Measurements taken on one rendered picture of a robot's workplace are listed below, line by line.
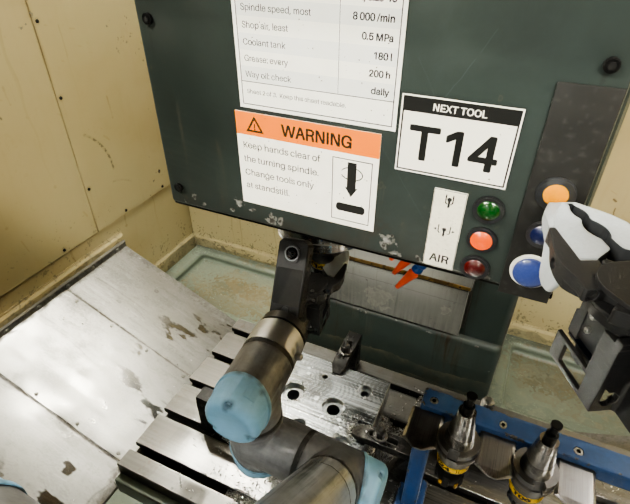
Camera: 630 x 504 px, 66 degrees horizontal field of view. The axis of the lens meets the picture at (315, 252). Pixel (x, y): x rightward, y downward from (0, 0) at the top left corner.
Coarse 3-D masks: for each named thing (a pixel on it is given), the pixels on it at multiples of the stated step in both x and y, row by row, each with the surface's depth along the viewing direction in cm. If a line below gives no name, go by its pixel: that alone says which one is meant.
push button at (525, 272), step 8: (520, 264) 44; (528, 264) 43; (536, 264) 43; (512, 272) 44; (520, 272) 44; (528, 272) 43; (536, 272) 43; (520, 280) 44; (528, 280) 44; (536, 280) 44
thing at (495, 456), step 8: (480, 432) 75; (488, 432) 75; (488, 440) 74; (496, 440) 74; (504, 440) 74; (480, 448) 73; (488, 448) 73; (496, 448) 73; (504, 448) 73; (512, 448) 73; (480, 456) 72; (488, 456) 72; (496, 456) 72; (504, 456) 72; (512, 456) 72; (480, 464) 71; (488, 464) 71; (496, 464) 71; (504, 464) 71; (488, 472) 70; (496, 472) 70; (504, 472) 70; (512, 472) 70
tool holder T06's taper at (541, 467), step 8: (544, 432) 66; (536, 440) 67; (528, 448) 69; (536, 448) 66; (544, 448) 65; (552, 448) 65; (528, 456) 68; (536, 456) 66; (544, 456) 66; (552, 456) 65; (520, 464) 70; (528, 464) 68; (536, 464) 67; (544, 464) 66; (552, 464) 66; (528, 472) 68; (536, 472) 67; (544, 472) 67; (552, 472) 68; (536, 480) 68; (544, 480) 68
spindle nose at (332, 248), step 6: (282, 234) 74; (288, 234) 72; (294, 234) 71; (312, 240) 70; (318, 240) 70; (318, 246) 71; (324, 246) 71; (330, 246) 71; (336, 246) 71; (342, 246) 72; (318, 252) 72; (324, 252) 72; (330, 252) 72; (336, 252) 72
